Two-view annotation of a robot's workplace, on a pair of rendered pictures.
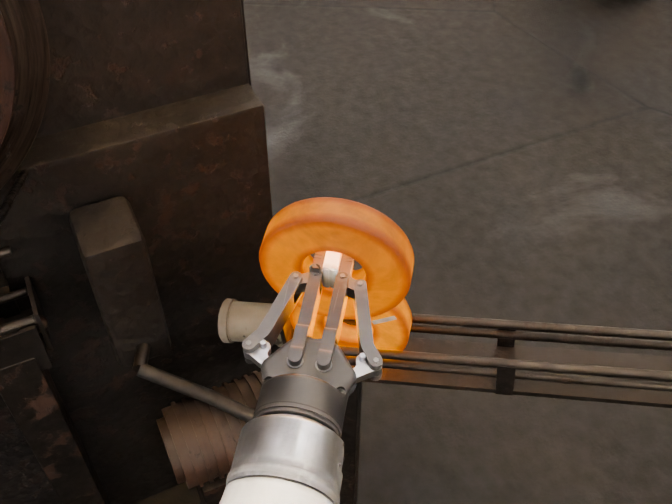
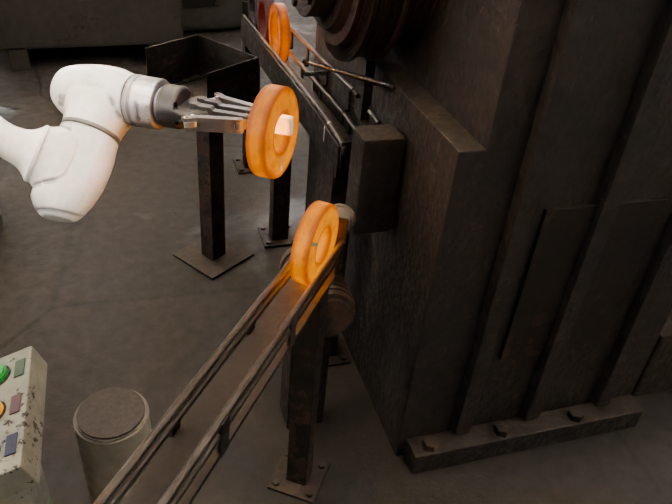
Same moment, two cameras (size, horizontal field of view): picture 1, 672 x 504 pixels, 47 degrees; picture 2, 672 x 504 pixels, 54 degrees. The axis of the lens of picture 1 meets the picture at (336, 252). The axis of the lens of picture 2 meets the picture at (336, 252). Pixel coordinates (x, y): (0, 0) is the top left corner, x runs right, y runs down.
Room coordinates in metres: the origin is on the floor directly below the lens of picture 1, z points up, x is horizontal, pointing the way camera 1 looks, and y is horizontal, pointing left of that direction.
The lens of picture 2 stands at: (0.75, -1.01, 1.40)
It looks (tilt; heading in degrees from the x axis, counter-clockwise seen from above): 35 degrees down; 95
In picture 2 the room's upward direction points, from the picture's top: 6 degrees clockwise
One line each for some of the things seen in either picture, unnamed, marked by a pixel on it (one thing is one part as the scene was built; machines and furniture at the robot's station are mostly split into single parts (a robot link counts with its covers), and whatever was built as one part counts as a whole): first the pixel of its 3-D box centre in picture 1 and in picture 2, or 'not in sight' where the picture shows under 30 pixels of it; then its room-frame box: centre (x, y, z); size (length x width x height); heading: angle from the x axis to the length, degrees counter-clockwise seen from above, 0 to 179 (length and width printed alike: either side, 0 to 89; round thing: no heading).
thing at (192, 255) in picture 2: not in sight; (206, 162); (0.14, 0.83, 0.36); 0.26 x 0.20 x 0.72; 150
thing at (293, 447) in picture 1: (288, 465); (150, 102); (0.30, 0.04, 0.91); 0.09 x 0.06 x 0.09; 80
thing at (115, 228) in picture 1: (122, 283); (374, 180); (0.70, 0.30, 0.68); 0.11 x 0.08 x 0.24; 25
